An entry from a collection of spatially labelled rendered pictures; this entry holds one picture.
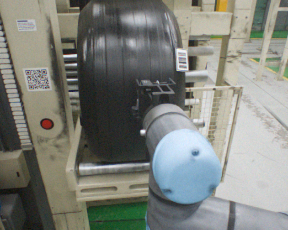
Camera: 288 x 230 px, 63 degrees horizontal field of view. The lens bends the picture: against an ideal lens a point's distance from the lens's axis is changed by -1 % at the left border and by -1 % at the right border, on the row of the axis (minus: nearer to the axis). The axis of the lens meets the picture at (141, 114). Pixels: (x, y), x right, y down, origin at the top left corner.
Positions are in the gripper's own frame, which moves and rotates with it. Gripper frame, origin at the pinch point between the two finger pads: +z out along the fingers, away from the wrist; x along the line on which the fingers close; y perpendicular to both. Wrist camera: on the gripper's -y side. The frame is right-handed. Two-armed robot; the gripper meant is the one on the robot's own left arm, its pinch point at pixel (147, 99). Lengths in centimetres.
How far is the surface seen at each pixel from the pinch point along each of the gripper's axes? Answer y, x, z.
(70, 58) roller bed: 2, 28, 60
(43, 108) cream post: -8.0, 31.6, 20.8
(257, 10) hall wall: 48, -567, 908
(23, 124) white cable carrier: -14.0, 39.7, 22.5
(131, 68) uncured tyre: 7.3, 3.4, 2.6
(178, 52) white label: 10.4, -8.9, 5.3
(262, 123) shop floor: -103, -169, 193
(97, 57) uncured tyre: 10.1, 11.6, 4.1
